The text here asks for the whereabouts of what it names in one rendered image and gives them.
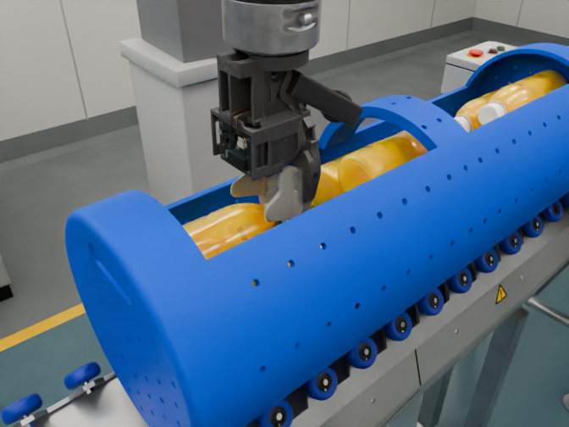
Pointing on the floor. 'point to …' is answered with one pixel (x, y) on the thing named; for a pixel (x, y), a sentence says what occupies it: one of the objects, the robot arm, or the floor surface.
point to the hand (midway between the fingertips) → (284, 213)
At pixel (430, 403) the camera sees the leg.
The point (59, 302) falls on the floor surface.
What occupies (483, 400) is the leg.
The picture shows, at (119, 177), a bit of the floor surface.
